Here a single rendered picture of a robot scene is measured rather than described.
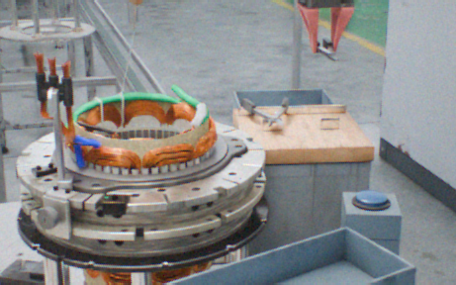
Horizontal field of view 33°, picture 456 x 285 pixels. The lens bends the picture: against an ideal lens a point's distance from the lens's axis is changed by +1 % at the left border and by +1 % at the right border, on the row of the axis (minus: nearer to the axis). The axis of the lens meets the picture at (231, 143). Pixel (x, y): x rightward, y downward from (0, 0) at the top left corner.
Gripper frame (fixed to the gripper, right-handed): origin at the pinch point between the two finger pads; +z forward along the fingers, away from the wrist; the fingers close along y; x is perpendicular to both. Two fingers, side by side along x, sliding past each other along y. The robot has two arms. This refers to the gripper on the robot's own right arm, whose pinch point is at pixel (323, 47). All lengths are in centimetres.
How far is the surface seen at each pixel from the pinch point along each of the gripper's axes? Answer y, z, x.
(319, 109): -0.6, 11.2, -4.0
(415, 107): -97, 80, -221
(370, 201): -0.4, 14.6, 26.2
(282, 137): 7.6, 12.1, 6.6
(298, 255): 11.9, 14.0, 40.8
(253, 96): 8.4, 12.7, -18.7
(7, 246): 55, 39, -19
